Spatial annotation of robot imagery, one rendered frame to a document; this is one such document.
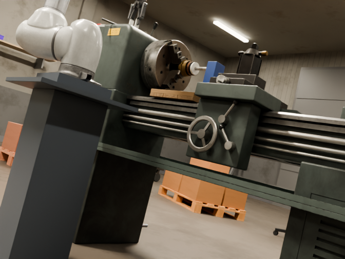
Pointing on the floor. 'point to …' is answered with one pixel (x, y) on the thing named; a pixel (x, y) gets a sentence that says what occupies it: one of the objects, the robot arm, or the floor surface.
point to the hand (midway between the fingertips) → (133, 25)
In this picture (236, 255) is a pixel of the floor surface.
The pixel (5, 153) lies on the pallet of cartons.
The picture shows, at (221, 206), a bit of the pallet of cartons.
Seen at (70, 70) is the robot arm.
